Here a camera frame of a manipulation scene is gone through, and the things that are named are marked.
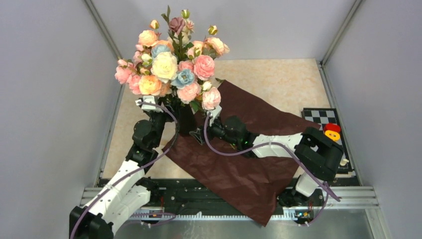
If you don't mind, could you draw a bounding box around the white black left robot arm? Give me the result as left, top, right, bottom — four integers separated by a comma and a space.
69, 106, 177, 239

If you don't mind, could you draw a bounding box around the white toothed cable duct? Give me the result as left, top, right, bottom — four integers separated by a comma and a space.
129, 208, 314, 221

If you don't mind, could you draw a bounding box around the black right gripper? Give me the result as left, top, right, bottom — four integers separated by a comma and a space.
190, 115, 239, 147

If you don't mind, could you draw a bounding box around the black cylindrical vase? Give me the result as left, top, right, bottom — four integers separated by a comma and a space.
178, 105, 198, 136

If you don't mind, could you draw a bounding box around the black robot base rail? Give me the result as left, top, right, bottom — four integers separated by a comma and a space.
126, 177, 325, 216

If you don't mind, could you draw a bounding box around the red yellow toy block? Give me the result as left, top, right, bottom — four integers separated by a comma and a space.
323, 123, 341, 142

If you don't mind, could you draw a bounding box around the colourful artificial flower bunch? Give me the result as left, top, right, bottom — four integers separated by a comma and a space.
114, 9, 230, 112

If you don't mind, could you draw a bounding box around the red paper bouquet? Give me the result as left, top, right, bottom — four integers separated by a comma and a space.
163, 81, 320, 226

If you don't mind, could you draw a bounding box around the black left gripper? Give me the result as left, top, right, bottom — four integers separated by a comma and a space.
147, 98, 179, 147

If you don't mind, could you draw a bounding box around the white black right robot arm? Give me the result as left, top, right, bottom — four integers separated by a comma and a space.
190, 115, 344, 205

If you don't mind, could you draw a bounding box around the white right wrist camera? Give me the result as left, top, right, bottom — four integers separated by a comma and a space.
206, 106, 222, 126

